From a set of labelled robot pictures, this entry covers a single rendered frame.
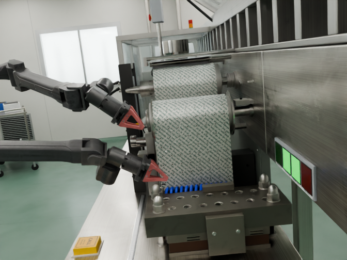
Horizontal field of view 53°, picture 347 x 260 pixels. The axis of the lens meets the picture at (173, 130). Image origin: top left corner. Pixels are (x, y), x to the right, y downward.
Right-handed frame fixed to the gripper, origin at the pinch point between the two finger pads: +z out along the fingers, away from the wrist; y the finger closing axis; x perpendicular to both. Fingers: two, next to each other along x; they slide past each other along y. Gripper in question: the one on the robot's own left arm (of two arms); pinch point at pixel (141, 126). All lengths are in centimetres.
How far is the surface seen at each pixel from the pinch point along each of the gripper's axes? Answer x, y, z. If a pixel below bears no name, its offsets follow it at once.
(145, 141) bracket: -4.2, -3.2, 4.3
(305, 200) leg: 10, -5, 66
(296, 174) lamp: 20, 42, 29
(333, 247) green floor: -20, -106, 174
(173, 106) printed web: 11.9, 2.7, 4.3
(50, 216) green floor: -179, -217, 0
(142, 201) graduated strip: -29.0, -16.7, 19.2
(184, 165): -1.6, 5.8, 17.8
